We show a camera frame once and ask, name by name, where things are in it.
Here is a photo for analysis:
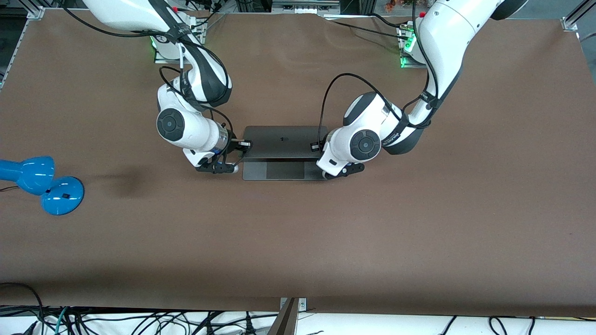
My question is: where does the grey open-lid laptop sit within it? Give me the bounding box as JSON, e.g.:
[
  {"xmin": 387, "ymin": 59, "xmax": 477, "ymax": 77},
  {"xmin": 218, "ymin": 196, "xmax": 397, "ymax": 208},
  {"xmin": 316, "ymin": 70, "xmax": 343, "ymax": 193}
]
[{"xmin": 241, "ymin": 125, "xmax": 329, "ymax": 181}]

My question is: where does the grey power strip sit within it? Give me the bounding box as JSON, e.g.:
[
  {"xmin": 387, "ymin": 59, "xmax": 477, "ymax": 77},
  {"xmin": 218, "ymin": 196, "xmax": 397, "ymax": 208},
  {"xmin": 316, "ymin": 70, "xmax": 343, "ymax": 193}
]
[{"xmin": 271, "ymin": 0, "xmax": 341, "ymax": 15}]

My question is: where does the blue desk lamp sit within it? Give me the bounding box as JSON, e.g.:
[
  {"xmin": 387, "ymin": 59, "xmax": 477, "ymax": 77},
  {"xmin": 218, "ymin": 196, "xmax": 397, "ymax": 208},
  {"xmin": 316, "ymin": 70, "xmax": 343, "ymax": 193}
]
[{"xmin": 0, "ymin": 155, "xmax": 85, "ymax": 216}]

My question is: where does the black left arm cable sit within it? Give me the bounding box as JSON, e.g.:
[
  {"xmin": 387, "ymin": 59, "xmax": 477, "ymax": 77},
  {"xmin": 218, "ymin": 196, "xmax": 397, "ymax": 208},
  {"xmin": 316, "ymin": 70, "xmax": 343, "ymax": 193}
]
[{"xmin": 318, "ymin": 0, "xmax": 444, "ymax": 147}]

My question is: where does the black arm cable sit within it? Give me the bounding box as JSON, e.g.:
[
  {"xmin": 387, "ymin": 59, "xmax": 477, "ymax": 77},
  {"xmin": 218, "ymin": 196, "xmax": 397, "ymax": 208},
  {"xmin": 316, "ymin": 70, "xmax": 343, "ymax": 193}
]
[
  {"xmin": 318, "ymin": 0, "xmax": 444, "ymax": 147},
  {"xmin": 56, "ymin": 0, "xmax": 234, "ymax": 141}
]

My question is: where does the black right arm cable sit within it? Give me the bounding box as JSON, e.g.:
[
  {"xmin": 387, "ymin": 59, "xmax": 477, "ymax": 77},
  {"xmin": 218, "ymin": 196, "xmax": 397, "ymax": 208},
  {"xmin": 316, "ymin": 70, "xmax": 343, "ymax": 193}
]
[{"xmin": 56, "ymin": 0, "xmax": 234, "ymax": 141}]

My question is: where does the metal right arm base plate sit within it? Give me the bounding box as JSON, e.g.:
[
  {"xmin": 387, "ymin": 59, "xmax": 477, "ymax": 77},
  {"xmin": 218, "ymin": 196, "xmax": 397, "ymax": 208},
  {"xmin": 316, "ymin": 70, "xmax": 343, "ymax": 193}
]
[{"xmin": 153, "ymin": 19, "xmax": 206, "ymax": 65}]

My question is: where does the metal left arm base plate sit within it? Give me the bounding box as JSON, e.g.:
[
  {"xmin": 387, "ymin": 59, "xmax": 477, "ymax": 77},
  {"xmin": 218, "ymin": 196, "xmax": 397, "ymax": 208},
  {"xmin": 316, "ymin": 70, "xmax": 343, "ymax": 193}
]
[{"xmin": 399, "ymin": 26, "xmax": 427, "ymax": 69}]

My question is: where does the long black table cable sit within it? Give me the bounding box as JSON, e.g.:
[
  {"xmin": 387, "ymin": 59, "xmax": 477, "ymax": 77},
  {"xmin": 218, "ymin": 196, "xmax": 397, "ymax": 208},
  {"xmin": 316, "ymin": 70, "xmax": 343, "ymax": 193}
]
[{"xmin": 332, "ymin": 20, "xmax": 402, "ymax": 40}]

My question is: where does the short black table cable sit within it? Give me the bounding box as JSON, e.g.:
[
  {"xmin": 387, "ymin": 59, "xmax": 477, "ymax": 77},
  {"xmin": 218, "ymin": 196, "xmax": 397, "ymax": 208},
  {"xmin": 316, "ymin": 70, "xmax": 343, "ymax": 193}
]
[{"xmin": 368, "ymin": 13, "xmax": 411, "ymax": 29}]

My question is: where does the small metal mount bracket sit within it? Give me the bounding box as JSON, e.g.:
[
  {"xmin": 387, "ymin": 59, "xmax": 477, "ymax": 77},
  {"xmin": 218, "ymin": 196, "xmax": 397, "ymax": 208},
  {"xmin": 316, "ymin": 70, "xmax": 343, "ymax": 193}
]
[{"xmin": 279, "ymin": 297, "xmax": 307, "ymax": 312}]

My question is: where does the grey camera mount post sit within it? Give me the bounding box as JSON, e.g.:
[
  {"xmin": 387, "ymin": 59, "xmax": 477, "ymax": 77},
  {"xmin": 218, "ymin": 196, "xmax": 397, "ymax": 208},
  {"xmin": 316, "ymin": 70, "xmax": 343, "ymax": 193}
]
[{"xmin": 267, "ymin": 298, "xmax": 299, "ymax": 335}]

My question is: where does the aluminium frame profile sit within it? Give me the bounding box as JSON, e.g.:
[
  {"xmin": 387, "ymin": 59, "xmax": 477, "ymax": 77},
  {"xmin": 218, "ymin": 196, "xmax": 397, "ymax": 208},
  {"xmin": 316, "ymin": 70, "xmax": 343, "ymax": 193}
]
[
  {"xmin": 0, "ymin": 0, "xmax": 45, "ymax": 90},
  {"xmin": 561, "ymin": 0, "xmax": 596, "ymax": 43}
]

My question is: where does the teal floor cable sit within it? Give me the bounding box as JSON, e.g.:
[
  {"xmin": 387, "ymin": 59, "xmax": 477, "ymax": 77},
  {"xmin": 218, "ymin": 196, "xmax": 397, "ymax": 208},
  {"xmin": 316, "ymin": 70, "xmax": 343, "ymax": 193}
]
[{"xmin": 53, "ymin": 306, "xmax": 71, "ymax": 335}]

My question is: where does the black looped floor cable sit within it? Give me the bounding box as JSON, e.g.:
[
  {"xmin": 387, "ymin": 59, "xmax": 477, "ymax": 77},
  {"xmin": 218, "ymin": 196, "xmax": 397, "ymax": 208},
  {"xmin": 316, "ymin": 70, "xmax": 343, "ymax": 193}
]
[{"xmin": 0, "ymin": 282, "xmax": 46, "ymax": 335}]

